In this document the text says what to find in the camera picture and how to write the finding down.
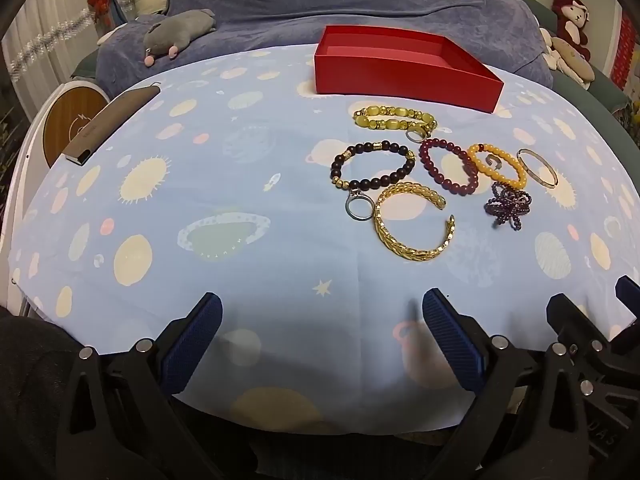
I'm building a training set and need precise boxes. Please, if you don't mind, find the purple bead bracelet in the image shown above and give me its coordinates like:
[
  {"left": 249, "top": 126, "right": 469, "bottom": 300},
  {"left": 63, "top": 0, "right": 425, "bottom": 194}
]
[{"left": 484, "top": 182, "right": 532, "bottom": 232}]

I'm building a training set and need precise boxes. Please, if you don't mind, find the red cardboard box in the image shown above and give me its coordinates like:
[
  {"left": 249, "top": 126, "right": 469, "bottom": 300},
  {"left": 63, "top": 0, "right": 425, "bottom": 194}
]
[{"left": 314, "top": 25, "right": 505, "bottom": 113}]

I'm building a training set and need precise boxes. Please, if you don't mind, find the thin metal bangle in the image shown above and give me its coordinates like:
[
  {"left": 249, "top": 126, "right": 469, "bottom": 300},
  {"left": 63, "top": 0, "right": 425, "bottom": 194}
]
[{"left": 516, "top": 148, "right": 559, "bottom": 190}]

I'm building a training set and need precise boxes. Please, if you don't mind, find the teal sofa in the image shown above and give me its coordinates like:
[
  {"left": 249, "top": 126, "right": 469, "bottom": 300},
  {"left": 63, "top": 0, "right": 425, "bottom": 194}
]
[{"left": 70, "top": 0, "right": 640, "bottom": 161}]

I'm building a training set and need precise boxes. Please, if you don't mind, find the dark brown bead bracelet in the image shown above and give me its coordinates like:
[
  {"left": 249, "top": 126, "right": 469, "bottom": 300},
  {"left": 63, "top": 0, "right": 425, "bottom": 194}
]
[{"left": 330, "top": 141, "right": 417, "bottom": 192}]

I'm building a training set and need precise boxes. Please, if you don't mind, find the red bow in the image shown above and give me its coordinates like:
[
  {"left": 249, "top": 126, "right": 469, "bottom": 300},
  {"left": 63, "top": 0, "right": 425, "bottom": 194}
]
[{"left": 87, "top": 0, "right": 117, "bottom": 26}]

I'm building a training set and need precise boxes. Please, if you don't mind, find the light blue planet-print cloth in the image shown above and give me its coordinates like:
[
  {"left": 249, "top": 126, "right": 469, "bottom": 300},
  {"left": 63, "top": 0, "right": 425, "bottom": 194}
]
[{"left": 10, "top": 45, "right": 640, "bottom": 433}]

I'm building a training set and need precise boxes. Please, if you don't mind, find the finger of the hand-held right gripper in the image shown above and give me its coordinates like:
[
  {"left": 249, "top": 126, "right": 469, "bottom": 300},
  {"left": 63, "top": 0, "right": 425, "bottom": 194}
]
[
  {"left": 607, "top": 276, "right": 640, "bottom": 357},
  {"left": 546, "top": 293, "right": 618, "bottom": 366}
]

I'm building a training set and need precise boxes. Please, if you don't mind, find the white device with wooden disc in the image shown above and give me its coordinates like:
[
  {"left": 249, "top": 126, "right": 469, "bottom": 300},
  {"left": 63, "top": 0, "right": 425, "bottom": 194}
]
[{"left": 7, "top": 79, "right": 110, "bottom": 261}]

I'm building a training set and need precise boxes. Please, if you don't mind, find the grey plush toy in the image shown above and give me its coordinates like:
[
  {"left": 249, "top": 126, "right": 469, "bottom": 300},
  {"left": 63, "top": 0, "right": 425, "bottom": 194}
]
[{"left": 142, "top": 9, "right": 217, "bottom": 67}]

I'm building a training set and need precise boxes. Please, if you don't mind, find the silver tinsel garland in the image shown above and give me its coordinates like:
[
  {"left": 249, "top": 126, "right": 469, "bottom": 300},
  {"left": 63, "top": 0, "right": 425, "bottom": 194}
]
[{"left": 9, "top": 0, "right": 136, "bottom": 78}]

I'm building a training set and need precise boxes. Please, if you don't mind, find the red monkey plush toy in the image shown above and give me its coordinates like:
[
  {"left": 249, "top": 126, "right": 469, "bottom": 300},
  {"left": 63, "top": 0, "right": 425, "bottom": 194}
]
[{"left": 551, "top": 0, "right": 592, "bottom": 61}]

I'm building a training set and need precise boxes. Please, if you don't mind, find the silver ring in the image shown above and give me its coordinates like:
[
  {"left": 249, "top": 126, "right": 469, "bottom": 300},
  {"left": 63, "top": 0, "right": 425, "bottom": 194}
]
[{"left": 346, "top": 191, "right": 374, "bottom": 222}]

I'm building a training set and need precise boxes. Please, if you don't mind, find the orange bead bracelet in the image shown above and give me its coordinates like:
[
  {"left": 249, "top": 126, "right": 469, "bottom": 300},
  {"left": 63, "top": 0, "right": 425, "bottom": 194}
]
[{"left": 467, "top": 142, "right": 528, "bottom": 188}]

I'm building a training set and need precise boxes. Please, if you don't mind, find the yellow-green bead bracelet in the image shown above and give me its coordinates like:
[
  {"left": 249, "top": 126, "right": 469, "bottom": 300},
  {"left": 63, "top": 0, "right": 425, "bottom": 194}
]
[{"left": 352, "top": 105, "right": 438, "bottom": 137}]

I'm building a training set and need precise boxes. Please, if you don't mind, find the white curtain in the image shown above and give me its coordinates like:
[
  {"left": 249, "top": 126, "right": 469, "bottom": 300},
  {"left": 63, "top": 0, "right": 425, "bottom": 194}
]
[{"left": 2, "top": 0, "right": 101, "bottom": 116}]

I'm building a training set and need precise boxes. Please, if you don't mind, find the person's dark trouser leg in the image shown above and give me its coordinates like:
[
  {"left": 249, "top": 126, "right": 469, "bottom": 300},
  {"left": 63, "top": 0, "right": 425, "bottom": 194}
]
[{"left": 0, "top": 305, "right": 83, "bottom": 480}]

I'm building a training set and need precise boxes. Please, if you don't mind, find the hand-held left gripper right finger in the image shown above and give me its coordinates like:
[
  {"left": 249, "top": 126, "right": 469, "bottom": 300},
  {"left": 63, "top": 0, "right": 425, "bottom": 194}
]
[{"left": 421, "top": 287, "right": 593, "bottom": 480}]

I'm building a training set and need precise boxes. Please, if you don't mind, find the dark red bead bracelet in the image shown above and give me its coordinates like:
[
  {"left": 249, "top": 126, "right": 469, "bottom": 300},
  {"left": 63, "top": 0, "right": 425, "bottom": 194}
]
[{"left": 418, "top": 137, "right": 480, "bottom": 196}]

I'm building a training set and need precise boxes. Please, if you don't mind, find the gold cuff bracelet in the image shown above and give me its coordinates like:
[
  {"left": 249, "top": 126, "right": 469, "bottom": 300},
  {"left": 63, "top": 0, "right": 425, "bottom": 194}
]
[{"left": 372, "top": 182, "right": 456, "bottom": 262}]

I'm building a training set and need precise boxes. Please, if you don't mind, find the grey rectangular case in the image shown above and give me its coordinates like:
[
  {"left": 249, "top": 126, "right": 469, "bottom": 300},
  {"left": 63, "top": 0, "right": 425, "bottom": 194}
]
[{"left": 61, "top": 85, "right": 161, "bottom": 167}]

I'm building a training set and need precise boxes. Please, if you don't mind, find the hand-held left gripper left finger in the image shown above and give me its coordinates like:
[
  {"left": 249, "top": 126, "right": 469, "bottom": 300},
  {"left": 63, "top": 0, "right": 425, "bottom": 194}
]
[{"left": 56, "top": 291, "right": 224, "bottom": 480}]

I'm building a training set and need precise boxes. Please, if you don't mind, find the white and beige plush toy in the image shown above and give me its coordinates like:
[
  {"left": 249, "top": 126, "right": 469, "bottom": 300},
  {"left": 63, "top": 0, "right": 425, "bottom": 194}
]
[{"left": 540, "top": 27, "right": 596, "bottom": 86}]

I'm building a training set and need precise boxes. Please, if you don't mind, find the blue plush blanket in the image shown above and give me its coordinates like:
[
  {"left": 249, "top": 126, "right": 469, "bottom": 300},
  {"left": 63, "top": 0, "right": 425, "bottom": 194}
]
[{"left": 95, "top": 0, "right": 553, "bottom": 98}]

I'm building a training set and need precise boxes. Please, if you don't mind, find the potted plant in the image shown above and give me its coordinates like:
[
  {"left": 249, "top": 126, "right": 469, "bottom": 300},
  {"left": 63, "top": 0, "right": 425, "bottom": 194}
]
[{"left": 612, "top": 99, "right": 640, "bottom": 145}]

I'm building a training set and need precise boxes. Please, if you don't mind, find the red wall decoration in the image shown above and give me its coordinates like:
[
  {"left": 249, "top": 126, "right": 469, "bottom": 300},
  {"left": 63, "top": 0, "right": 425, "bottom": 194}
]
[{"left": 611, "top": 10, "right": 639, "bottom": 92}]

